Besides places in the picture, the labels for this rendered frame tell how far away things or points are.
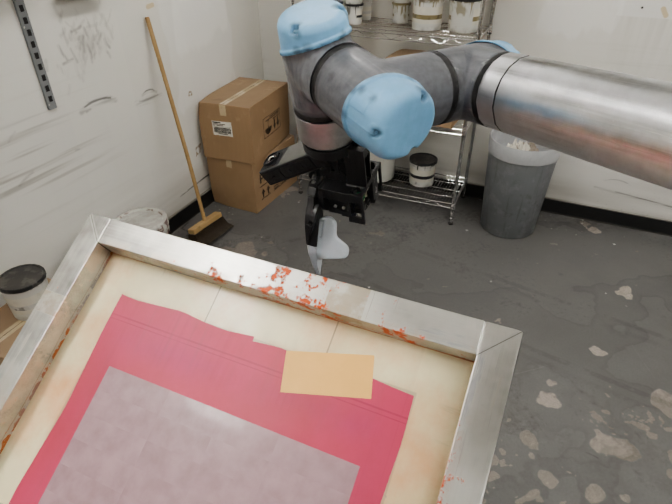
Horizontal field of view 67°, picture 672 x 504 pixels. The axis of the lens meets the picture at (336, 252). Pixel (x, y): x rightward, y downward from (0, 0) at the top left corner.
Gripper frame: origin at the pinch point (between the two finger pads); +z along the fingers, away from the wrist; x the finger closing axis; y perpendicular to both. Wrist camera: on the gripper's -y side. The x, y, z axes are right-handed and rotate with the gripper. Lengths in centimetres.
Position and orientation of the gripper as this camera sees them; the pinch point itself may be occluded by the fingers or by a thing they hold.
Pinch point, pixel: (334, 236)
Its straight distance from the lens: 79.3
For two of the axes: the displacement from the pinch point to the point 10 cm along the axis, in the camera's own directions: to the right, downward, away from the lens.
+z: 1.2, 6.3, 7.6
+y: 9.1, 2.3, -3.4
